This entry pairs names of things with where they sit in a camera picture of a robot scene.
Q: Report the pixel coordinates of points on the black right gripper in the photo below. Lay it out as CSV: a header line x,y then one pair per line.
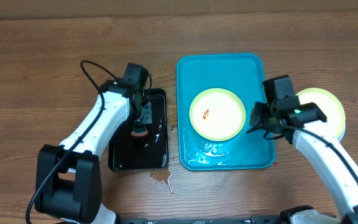
x,y
258,123

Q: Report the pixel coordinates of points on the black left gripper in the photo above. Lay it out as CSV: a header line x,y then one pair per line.
x,y
148,116

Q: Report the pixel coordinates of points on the orange green sponge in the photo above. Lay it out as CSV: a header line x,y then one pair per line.
x,y
139,131

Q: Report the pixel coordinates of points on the yellow plate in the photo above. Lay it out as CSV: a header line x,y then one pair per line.
x,y
217,114
329,105

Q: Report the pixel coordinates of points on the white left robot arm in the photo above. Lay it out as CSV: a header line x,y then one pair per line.
x,y
68,183

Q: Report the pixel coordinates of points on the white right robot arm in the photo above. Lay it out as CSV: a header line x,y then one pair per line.
x,y
305,127

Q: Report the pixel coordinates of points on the black water tray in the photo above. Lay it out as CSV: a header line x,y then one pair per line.
x,y
127,152

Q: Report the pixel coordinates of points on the teal plastic tray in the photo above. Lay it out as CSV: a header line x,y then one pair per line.
x,y
241,74

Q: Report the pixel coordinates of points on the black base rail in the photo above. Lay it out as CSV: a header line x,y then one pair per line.
x,y
255,219

